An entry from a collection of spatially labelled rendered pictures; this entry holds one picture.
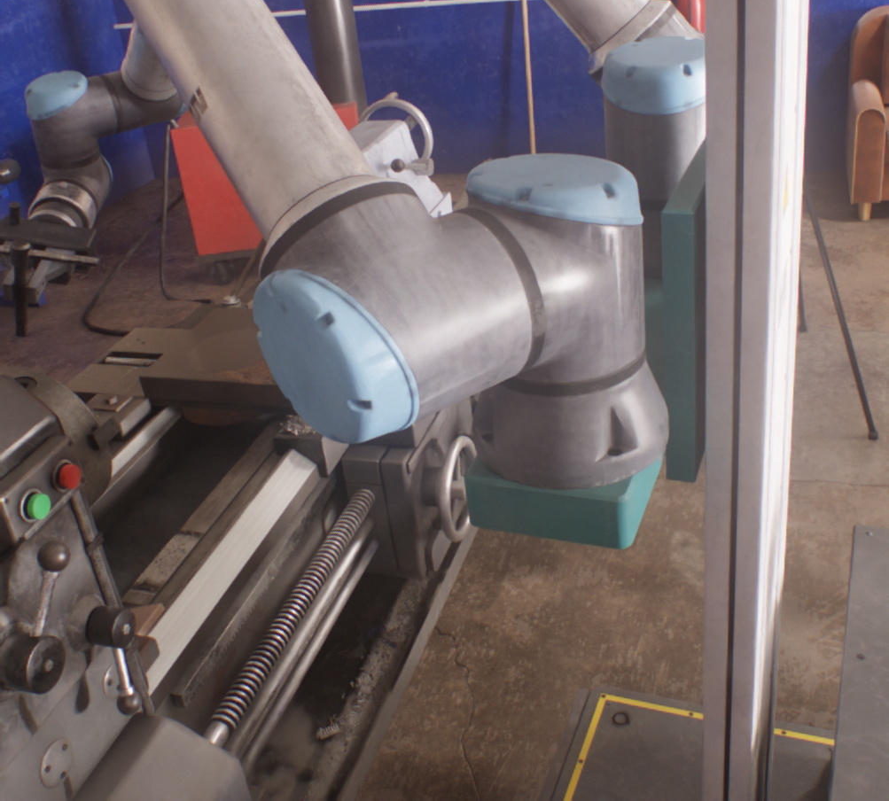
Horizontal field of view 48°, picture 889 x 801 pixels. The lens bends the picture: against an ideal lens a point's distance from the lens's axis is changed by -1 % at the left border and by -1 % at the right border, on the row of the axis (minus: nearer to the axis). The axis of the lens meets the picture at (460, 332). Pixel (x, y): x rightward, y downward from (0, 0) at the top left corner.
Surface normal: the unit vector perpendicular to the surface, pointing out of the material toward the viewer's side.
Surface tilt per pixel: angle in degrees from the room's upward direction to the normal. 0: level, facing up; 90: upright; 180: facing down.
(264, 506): 36
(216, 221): 90
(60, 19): 90
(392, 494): 90
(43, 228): 20
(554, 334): 106
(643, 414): 70
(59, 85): 12
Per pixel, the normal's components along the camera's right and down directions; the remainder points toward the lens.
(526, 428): -0.50, 0.11
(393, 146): 0.93, -0.09
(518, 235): 0.28, -0.55
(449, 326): 0.54, 0.07
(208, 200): 0.05, 0.44
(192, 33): -0.29, -0.15
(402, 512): -0.29, 0.45
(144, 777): 0.41, -0.73
